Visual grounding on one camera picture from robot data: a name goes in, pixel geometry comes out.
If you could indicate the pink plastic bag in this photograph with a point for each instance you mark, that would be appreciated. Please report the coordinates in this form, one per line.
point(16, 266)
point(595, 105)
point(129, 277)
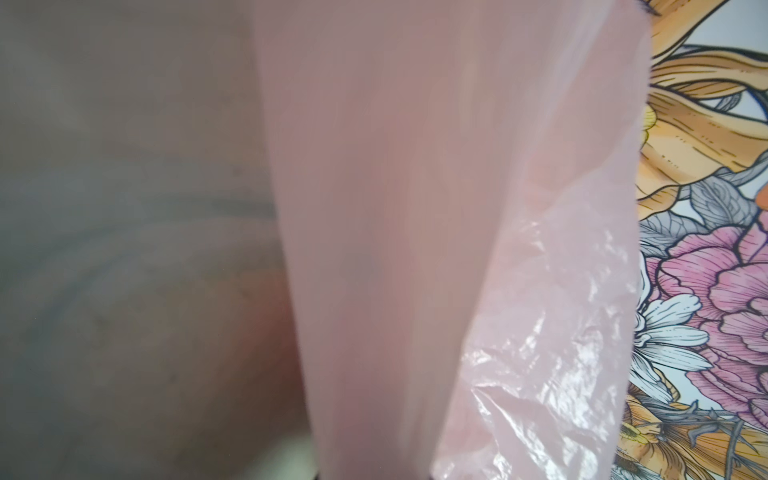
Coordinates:
point(394, 129)

